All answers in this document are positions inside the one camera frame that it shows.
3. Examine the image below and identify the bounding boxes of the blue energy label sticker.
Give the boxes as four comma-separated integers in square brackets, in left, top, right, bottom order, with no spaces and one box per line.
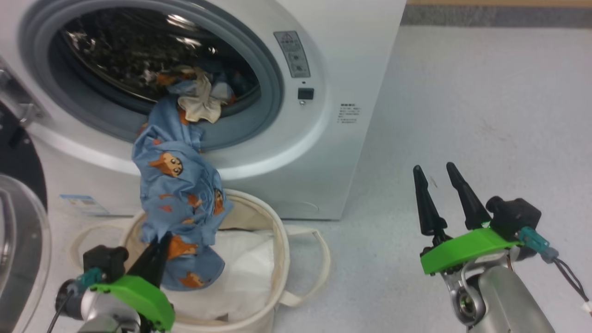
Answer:
[59,194,109,216]

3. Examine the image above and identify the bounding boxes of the grey warning label sticker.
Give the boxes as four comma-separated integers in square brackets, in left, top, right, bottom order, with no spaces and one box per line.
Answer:
[274,31,311,78]

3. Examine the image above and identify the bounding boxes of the steel washing machine drum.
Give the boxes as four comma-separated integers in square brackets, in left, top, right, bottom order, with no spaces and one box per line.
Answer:
[60,9,259,107]

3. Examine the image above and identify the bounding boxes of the teal plug left black cable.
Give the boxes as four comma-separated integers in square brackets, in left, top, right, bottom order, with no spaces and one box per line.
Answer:
[46,267,103,333]

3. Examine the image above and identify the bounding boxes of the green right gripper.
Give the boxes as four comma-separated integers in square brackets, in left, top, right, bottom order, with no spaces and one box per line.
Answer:
[413,162,521,277]

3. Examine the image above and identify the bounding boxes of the washing machine door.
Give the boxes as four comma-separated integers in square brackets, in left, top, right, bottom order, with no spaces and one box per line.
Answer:
[0,60,51,333]

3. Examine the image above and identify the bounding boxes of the blue patterned garment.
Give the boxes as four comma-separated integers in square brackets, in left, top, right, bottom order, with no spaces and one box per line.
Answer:
[132,62,257,292]

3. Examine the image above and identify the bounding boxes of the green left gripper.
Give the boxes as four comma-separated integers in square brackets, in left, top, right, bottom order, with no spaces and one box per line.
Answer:
[90,233,175,331]

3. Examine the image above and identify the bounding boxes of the cream canvas laundry basket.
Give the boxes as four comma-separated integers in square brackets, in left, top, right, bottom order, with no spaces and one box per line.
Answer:
[69,189,331,333]

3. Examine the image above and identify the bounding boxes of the white folded cloth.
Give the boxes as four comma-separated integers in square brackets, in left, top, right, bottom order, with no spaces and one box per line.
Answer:
[162,229,278,322]

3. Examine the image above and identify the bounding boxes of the small printed text label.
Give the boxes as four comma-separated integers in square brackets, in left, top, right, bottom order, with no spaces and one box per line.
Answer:
[338,104,361,124]

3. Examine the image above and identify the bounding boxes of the white front-load washing machine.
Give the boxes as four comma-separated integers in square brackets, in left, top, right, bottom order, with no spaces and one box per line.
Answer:
[0,0,407,220]

